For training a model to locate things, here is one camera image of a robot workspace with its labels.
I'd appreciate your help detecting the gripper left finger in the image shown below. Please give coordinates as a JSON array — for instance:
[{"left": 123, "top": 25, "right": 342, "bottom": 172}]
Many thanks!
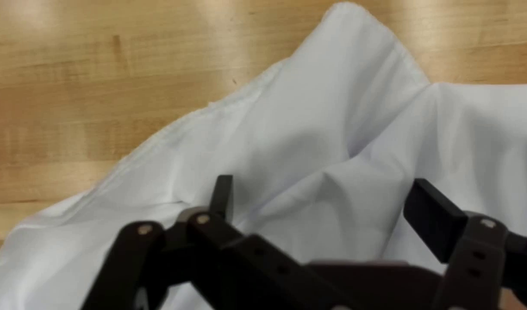
[{"left": 80, "top": 174, "right": 346, "bottom": 310}]

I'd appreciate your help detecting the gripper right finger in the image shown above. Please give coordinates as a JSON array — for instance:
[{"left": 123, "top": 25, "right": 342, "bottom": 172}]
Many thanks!
[{"left": 402, "top": 178, "right": 527, "bottom": 310}]

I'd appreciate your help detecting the white cloth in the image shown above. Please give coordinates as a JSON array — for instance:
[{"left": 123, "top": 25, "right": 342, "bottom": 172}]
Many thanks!
[{"left": 0, "top": 1, "right": 527, "bottom": 310}]

